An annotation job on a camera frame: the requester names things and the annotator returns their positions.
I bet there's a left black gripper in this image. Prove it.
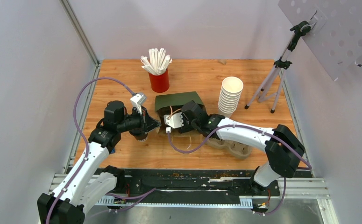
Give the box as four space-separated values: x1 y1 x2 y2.
117 105 162 134

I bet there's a green paper bag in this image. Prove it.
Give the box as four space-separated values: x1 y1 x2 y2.
155 91 207 154

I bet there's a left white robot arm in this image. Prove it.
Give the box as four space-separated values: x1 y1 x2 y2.
37 101 161 224

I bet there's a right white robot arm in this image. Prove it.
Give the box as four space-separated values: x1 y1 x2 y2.
181 101 306 195

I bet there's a red cup holder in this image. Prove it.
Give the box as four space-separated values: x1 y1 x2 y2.
149 69 170 93

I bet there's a stack of white paper cups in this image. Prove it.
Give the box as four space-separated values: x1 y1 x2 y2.
218 77 244 118

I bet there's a brown cardboard cup carrier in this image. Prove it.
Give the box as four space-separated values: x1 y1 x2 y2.
206 138 253 160

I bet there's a white wrapped straws bundle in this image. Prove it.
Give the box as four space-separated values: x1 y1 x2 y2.
140 48 172 76

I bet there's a grey tripod stand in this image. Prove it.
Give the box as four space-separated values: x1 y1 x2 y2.
244 21 315 113

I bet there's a grey perforated panel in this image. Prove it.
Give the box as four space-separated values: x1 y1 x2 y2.
278 0 362 81

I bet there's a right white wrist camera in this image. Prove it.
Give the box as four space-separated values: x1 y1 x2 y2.
163 112 184 129

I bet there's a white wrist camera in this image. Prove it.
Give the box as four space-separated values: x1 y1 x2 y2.
163 112 184 129
130 92 147 115

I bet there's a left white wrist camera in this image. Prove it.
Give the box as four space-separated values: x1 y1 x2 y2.
130 92 147 115

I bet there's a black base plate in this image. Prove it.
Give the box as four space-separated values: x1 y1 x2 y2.
112 169 280 205

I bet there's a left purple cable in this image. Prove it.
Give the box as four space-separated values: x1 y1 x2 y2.
45 77 135 224

